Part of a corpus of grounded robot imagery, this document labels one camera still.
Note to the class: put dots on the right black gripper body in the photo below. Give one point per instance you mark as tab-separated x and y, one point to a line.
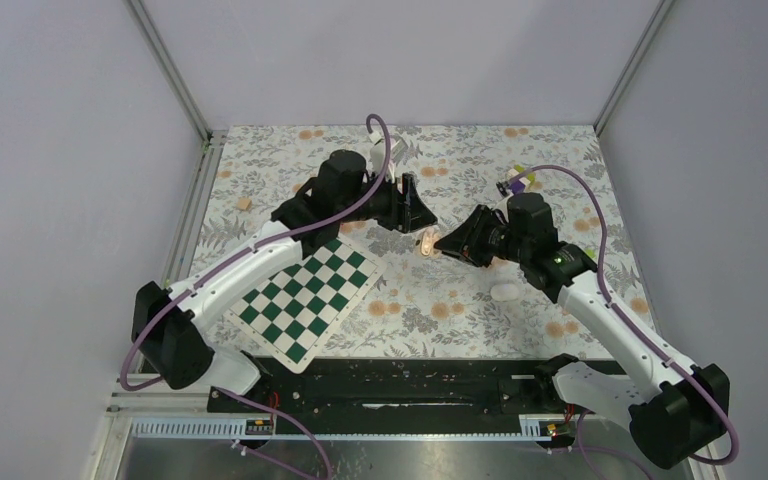
496	239

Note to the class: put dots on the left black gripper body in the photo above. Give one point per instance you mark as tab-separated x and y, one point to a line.
385	205

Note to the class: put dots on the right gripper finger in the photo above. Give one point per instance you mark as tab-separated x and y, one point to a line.
460	255
467	234

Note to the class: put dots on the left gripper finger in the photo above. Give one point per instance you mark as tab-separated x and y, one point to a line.
414	214
304	198

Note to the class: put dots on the beige earbud charging case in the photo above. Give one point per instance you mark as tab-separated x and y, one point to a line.
427	242

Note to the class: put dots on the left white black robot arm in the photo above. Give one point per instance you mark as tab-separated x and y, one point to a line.
170	323

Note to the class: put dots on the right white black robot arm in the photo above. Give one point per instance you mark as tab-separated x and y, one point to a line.
671	407

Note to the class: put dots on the floral patterned table mat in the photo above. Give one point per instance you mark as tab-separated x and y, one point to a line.
438	307

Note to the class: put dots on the purple block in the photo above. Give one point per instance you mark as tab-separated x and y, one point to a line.
517	187

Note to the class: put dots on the tan wooden block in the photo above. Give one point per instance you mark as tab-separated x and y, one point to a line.
244	204

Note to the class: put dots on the lime green block far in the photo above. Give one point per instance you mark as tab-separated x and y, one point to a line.
526	176

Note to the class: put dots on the green white chessboard mat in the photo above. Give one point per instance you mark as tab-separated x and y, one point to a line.
292	315

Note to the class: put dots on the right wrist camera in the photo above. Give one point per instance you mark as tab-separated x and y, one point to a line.
502	187

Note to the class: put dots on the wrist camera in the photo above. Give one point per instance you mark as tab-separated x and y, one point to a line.
502	187
377	155

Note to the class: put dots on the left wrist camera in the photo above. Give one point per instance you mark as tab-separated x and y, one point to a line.
377	155

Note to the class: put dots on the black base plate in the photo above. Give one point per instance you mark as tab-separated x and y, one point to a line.
409	397

